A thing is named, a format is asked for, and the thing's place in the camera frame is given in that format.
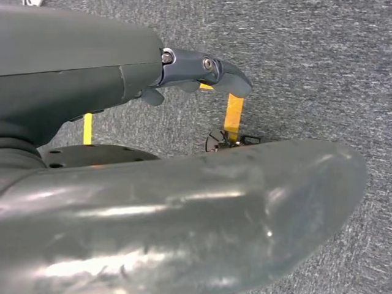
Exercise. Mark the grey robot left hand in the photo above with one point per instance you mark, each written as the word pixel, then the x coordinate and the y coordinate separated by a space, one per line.
pixel 76 61

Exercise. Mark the black stool chrome base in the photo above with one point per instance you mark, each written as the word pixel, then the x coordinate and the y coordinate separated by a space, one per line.
pixel 32 2

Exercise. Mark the yellow floor tape square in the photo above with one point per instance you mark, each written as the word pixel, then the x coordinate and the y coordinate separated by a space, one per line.
pixel 233 115

